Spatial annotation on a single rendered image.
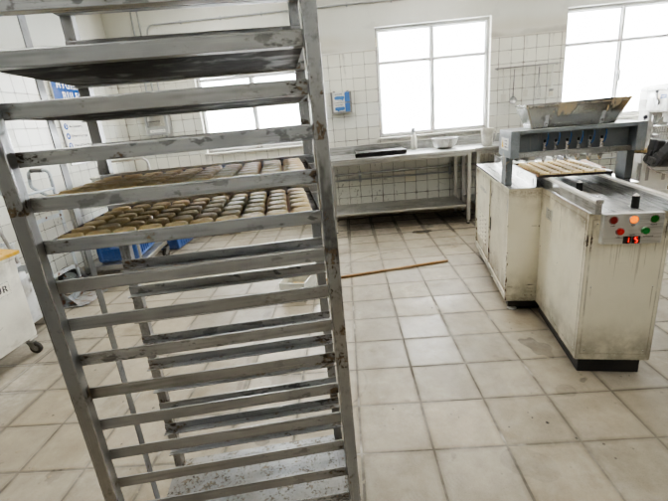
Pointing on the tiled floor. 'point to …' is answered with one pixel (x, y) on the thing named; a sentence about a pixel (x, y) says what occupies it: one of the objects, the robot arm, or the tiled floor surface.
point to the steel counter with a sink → (417, 159)
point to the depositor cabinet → (511, 232)
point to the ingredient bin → (14, 308)
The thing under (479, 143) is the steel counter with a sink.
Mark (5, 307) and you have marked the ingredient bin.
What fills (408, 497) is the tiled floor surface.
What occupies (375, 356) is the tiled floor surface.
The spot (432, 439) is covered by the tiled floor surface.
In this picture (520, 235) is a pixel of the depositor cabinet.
